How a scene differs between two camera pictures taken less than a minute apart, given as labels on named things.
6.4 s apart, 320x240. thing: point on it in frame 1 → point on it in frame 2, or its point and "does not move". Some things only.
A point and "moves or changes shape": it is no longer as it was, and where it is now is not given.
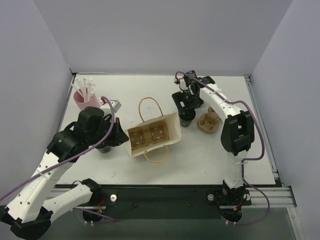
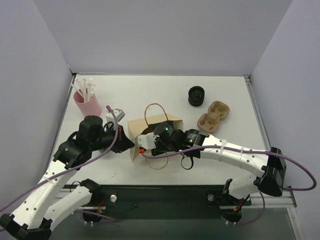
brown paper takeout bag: x=147 y=136 moves or changes shape
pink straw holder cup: x=80 y=103 does not move
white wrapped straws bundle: x=86 y=89 does not move
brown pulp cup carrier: x=208 y=122 does not move
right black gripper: x=183 y=107 → x=157 y=147
